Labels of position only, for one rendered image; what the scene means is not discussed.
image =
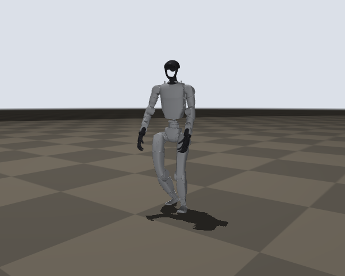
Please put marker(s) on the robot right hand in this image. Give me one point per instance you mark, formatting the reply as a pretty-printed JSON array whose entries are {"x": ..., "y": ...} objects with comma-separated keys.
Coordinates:
[{"x": 141, "y": 134}]

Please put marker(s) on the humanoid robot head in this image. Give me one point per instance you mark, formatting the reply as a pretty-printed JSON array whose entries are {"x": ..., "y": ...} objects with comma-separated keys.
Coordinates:
[{"x": 173, "y": 66}]

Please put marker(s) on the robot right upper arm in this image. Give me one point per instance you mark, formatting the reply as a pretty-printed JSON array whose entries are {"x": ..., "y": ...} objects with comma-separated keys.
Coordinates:
[{"x": 153, "y": 99}]

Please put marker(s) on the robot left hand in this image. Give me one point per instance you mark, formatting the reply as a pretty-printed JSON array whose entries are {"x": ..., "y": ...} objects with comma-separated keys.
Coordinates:
[{"x": 185, "y": 141}]

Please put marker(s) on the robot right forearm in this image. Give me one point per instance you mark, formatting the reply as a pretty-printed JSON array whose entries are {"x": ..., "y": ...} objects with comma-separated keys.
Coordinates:
[{"x": 146, "y": 120}]

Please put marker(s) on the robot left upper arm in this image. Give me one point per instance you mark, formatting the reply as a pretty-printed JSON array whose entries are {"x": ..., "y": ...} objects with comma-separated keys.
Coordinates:
[{"x": 190, "y": 91}]

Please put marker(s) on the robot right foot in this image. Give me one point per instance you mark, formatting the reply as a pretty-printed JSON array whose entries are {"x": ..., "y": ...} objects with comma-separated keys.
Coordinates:
[{"x": 172, "y": 201}]

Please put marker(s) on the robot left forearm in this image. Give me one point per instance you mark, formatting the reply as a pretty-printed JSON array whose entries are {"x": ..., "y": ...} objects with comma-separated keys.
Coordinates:
[{"x": 189, "y": 120}]

